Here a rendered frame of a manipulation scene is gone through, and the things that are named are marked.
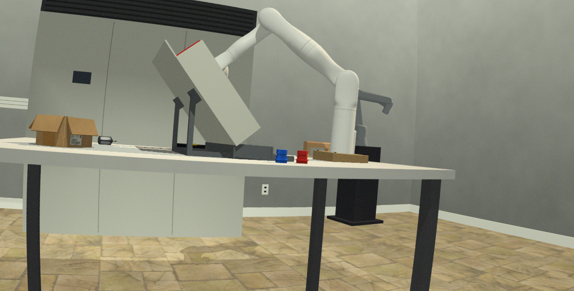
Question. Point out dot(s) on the red plug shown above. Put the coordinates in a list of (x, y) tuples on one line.
[(302, 157)]

